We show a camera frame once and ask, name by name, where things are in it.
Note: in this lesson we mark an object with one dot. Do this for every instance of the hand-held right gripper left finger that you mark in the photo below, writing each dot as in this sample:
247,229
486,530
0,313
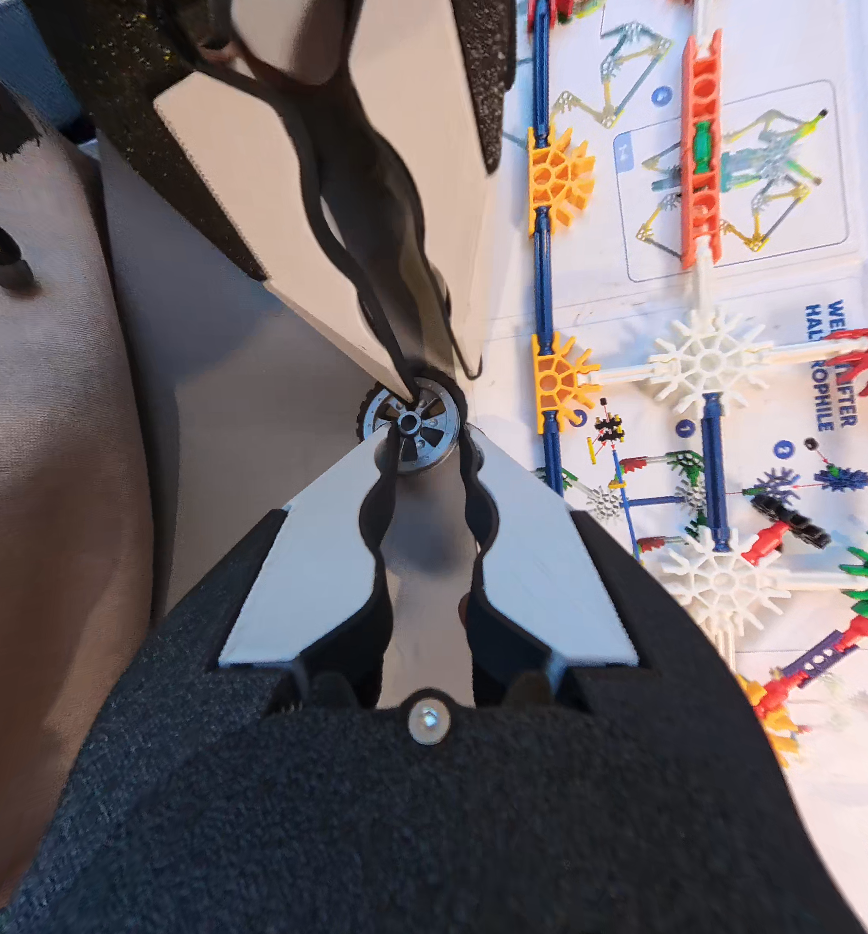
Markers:
295,584

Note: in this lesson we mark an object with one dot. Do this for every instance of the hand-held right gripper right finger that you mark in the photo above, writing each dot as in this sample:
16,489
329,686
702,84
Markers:
551,584

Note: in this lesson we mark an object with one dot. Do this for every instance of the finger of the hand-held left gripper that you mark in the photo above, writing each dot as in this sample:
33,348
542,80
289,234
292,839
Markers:
259,190
427,117

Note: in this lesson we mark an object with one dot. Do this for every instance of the grey desk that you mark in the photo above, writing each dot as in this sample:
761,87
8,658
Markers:
215,409

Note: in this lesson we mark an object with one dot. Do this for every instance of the colourful rod and connector model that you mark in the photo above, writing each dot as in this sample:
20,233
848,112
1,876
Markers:
711,358

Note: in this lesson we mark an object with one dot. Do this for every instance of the large fold-out instruction sheet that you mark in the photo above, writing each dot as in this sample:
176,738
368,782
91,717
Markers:
842,146

